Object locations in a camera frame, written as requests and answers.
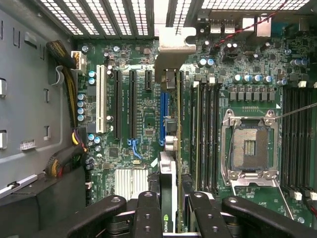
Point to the open black PC case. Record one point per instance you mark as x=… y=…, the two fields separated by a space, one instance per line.
x=81 y=17

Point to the blue expansion slot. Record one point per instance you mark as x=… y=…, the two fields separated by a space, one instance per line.
x=163 y=111

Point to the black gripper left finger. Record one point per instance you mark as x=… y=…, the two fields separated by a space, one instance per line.
x=146 y=218

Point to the black plastic shroud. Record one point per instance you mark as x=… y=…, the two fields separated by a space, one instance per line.
x=29 y=205

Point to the grey power supply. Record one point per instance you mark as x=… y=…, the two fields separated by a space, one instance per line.
x=29 y=111

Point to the metal socket cover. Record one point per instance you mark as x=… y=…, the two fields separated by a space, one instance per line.
x=252 y=182

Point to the CPU socket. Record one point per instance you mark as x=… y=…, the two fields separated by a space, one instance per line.
x=250 y=146

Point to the silver chipset heatsink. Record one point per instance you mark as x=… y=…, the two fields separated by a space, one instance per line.
x=131 y=184

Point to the thin locking lever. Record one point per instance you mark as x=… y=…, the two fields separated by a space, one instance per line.
x=297 y=111

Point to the green motherboard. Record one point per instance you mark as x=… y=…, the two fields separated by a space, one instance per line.
x=146 y=111

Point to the white PCI slot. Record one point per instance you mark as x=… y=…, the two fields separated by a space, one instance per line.
x=101 y=99

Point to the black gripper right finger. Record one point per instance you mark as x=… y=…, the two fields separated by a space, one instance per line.
x=205 y=218

